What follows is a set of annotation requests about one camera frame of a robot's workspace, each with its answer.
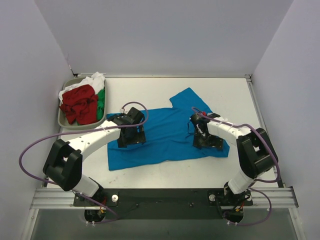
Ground white t shirt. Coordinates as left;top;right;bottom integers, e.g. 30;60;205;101
58;72;105;103

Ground red t shirt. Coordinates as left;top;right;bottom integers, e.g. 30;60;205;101
59;84;99;125

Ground grey plastic bin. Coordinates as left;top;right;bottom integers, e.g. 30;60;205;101
57;75;107;131

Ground aluminium front rail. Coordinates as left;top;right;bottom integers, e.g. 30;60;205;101
30;187;299;210

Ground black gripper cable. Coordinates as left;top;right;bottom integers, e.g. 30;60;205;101
184;118;201;138

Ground green t shirt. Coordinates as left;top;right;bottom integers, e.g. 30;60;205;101
96;89;106;121

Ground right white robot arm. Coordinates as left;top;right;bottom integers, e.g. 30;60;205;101
190;111;279;199

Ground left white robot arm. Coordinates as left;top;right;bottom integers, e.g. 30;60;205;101
43;107;146;206

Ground blue t shirt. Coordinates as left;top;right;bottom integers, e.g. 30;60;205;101
107;88;230;171

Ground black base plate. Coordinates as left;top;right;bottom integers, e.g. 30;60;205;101
73;188;253;221

